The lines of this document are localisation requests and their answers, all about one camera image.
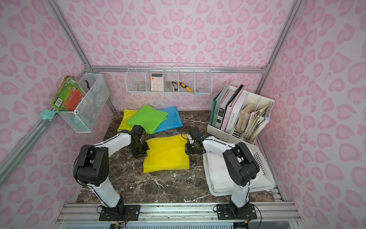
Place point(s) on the yellow black utility knife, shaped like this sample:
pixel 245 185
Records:
pixel 186 87

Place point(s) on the white perforated plastic basket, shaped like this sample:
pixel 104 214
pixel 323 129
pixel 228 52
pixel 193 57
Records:
pixel 263 171

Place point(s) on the green raincoat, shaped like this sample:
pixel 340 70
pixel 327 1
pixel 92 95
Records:
pixel 149 118

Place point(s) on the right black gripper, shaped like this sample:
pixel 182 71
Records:
pixel 193 149

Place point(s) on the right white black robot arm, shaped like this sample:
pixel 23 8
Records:
pixel 240 162

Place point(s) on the grey stapler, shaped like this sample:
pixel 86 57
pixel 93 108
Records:
pixel 172 86

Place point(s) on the white desktop file organizer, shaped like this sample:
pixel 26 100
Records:
pixel 232 103

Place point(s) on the green red booklet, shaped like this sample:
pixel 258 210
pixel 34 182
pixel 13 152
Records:
pixel 68 95

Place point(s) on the white wire wall shelf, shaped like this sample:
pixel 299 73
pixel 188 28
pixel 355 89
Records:
pixel 197 77

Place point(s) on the mint green wall hook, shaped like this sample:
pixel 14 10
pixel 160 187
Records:
pixel 48 114

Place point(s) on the white mesh wall basket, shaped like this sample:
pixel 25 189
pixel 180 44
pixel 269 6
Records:
pixel 90 107

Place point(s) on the pink white calculator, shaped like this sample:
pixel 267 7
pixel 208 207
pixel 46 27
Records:
pixel 157 82

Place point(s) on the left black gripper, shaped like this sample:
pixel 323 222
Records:
pixel 140 149

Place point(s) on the white raincoat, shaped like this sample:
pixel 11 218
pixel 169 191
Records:
pixel 220 174

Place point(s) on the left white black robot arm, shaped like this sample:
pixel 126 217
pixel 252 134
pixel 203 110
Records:
pixel 91 168

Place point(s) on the green file folder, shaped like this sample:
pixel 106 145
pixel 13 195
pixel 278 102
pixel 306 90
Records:
pixel 216 102

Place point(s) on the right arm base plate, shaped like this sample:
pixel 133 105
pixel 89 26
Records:
pixel 230 211

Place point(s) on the blue folded raincoat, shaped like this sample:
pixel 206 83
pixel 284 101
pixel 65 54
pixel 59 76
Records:
pixel 173 120

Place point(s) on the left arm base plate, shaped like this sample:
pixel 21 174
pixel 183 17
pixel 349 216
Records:
pixel 120 213

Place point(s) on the lime yellow folded raincoat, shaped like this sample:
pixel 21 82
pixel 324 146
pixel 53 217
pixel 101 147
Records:
pixel 128 114

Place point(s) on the stack of beige papers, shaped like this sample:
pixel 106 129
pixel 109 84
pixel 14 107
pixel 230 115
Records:
pixel 250 123

